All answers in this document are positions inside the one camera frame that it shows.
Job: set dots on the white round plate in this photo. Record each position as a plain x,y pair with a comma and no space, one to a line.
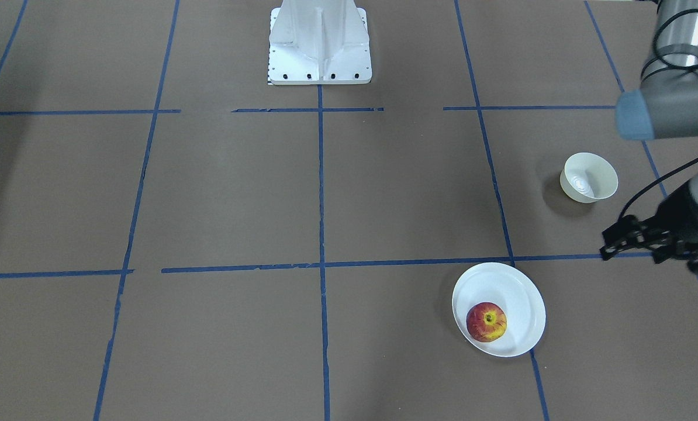
503,290

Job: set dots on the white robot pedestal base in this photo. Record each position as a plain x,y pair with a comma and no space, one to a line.
319,43

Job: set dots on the small white bowl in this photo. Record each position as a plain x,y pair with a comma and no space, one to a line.
588,178

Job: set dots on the red yellow apple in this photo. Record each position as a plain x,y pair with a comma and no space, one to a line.
486,321

